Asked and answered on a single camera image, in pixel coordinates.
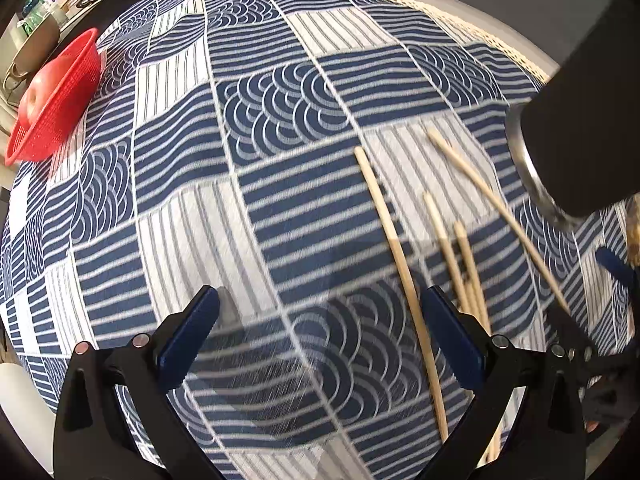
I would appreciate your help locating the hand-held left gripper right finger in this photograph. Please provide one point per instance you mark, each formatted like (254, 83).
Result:
(452, 345)

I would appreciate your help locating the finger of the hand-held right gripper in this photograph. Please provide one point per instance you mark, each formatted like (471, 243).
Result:
(570, 332)
(612, 262)

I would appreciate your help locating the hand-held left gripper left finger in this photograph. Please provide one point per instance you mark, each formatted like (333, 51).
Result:
(190, 340)

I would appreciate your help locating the black cylindrical utensil holder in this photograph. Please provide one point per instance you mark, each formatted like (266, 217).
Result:
(585, 125)

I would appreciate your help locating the blue patterned tablecloth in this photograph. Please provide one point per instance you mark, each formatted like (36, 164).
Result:
(250, 185)

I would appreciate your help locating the cream lace table mat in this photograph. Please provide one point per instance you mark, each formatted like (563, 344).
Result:
(480, 39)

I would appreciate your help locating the red plastic basket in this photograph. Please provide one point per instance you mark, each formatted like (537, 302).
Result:
(60, 95)

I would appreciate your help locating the red apple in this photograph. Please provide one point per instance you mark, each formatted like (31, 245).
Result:
(35, 97)

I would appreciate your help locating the cream enamel mug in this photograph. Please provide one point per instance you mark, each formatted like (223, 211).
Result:
(35, 45)

